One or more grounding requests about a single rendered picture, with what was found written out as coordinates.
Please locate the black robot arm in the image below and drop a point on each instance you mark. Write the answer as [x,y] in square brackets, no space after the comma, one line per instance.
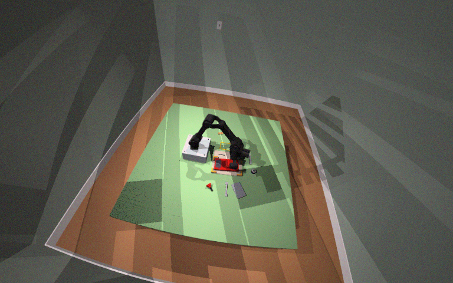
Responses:
[237,145]

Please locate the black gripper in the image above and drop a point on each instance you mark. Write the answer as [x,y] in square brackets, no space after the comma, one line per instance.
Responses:
[233,165]

